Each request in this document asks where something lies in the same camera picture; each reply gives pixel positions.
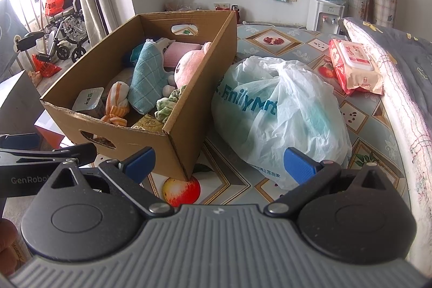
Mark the grey cabinet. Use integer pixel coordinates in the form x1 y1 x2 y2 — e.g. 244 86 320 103
0 70 45 137

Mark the white striped small box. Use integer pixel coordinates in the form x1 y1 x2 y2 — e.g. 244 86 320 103
157 37 177 55

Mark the orange striped cloth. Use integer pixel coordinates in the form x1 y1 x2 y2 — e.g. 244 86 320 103
100 80 131 126

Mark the grey star quilt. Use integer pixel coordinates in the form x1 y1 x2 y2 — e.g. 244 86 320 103
338 16 432 232

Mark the white plastic shopping bag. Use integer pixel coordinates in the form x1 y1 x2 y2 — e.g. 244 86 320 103
211 55 353 191

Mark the pink folded towel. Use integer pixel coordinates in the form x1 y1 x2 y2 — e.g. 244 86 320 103
163 41 204 68

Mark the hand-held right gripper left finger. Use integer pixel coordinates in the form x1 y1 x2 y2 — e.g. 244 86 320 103
40 146 175 218

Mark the black padded armrest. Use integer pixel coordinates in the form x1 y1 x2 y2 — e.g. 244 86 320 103
14 31 45 53

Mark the green checked cloth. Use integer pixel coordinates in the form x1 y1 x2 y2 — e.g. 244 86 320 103
154 85 190 124

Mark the pink wet wipes pack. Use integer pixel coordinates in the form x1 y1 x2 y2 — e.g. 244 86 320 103
328 38 386 97

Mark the brown cardboard box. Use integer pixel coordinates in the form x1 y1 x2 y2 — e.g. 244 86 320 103
40 9 239 182

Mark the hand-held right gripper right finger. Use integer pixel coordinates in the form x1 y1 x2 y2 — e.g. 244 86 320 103
264 146 394 218

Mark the person's left hand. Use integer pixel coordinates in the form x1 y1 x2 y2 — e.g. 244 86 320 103
0 219 19 276

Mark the wheelchair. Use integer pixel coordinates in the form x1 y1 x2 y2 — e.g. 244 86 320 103
36 0 90 63

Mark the pink plush toy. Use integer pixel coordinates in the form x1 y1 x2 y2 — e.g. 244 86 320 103
162 40 214 97

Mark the fruit printed mat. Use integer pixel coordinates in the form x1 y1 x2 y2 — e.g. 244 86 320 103
144 22 411 208

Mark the yellow printed packet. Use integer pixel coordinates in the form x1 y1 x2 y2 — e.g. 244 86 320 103
131 112 167 134

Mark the teal checked towel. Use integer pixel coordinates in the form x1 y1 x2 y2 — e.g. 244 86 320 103
127 40 170 115

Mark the red plastic bag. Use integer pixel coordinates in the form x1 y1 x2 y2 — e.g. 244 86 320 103
31 53 63 78

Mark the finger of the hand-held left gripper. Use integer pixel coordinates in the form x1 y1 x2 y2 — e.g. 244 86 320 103
0 142 97 167
0 133 42 151

